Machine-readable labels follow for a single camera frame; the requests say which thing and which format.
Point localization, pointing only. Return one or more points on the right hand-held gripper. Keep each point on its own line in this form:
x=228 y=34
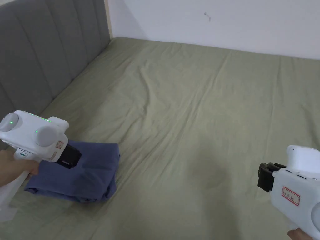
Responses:
x=297 y=180

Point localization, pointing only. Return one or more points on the dark blue garment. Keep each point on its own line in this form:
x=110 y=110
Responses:
x=82 y=180

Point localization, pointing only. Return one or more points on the person's right hand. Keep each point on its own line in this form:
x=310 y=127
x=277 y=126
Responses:
x=303 y=236

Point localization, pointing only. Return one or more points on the bed with pale green sheet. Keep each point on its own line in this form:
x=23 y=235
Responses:
x=180 y=120

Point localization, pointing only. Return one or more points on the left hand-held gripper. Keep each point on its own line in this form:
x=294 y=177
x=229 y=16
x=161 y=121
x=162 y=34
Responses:
x=27 y=130

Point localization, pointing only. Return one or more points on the person's left hand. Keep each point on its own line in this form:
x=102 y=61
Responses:
x=12 y=167

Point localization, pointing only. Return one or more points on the grey padded headboard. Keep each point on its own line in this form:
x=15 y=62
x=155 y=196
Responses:
x=42 y=47

